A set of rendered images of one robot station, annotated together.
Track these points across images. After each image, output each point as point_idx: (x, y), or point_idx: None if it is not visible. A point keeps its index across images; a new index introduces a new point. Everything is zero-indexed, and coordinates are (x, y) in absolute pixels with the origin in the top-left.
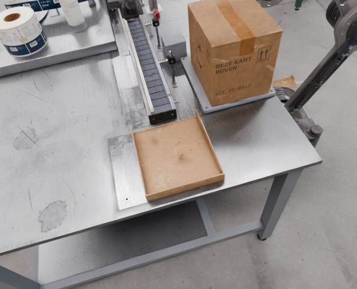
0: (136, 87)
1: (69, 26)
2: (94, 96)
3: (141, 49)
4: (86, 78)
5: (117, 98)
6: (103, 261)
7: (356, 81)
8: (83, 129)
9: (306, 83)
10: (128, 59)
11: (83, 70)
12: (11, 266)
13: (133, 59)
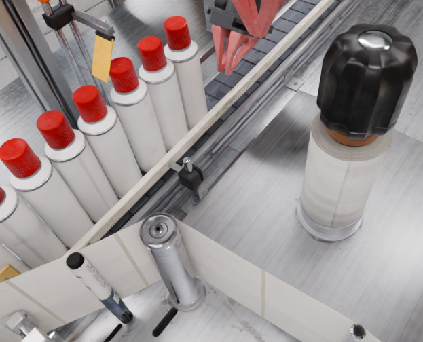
0: (355, 17)
1: (345, 251)
2: None
3: (284, 34)
4: (422, 88)
5: (401, 20)
6: None
7: None
8: None
9: (125, 1)
10: (307, 69)
11: (412, 110)
12: None
13: (320, 26)
